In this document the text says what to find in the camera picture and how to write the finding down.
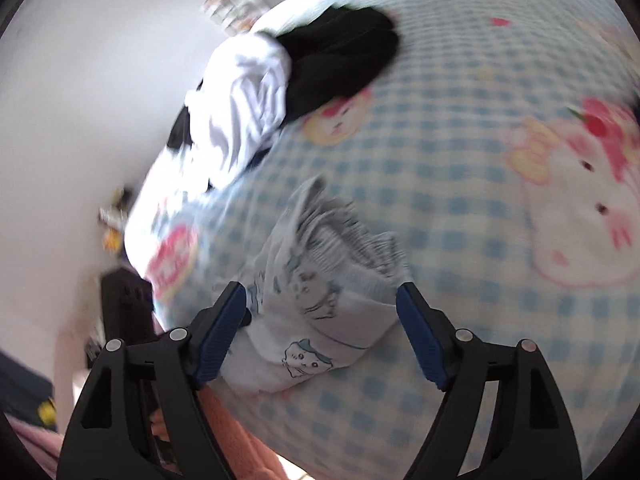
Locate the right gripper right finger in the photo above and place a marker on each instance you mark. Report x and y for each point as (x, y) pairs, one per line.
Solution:
(530, 434)

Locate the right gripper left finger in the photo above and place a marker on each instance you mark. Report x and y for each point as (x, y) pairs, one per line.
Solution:
(138, 415)

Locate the light blue cartoon print pants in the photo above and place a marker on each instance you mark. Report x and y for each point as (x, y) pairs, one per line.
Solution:
(321, 293)

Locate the white garment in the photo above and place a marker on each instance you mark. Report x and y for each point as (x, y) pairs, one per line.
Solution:
(239, 106)

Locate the blue checkered cartoon bedsheet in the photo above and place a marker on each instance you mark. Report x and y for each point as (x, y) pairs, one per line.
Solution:
(502, 150)

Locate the black garment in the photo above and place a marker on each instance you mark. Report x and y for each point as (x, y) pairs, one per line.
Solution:
(335, 56)

